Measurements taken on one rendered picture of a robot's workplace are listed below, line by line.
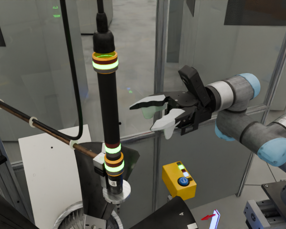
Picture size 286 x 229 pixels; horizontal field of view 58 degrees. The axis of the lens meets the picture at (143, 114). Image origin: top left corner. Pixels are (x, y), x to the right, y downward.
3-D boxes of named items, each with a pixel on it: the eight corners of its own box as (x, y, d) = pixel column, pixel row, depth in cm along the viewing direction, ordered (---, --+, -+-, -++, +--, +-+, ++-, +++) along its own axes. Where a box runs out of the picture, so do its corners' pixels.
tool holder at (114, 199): (91, 191, 65) (86, 164, 59) (109, 174, 70) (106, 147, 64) (118, 209, 61) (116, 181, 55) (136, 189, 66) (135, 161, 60)
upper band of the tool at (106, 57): (88, 71, 45) (86, 55, 44) (105, 62, 48) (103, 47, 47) (107, 77, 43) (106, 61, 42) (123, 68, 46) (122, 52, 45)
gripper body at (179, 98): (179, 137, 61) (217, 122, 66) (183, 107, 56) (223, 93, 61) (161, 121, 67) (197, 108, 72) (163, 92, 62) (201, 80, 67)
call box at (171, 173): (161, 180, 130) (162, 165, 124) (179, 174, 133) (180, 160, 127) (175, 205, 118) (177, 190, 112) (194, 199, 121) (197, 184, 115)
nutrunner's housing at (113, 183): (106, 200, 66) (83, 13, 40) (116, 190, 69) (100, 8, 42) (118, 207, 64) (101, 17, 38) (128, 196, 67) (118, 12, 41)
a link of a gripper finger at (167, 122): (161, 152, 54) (183, 131, 60) (162, 130, 51) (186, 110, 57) (149, 146, 56) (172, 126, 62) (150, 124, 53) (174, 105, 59)
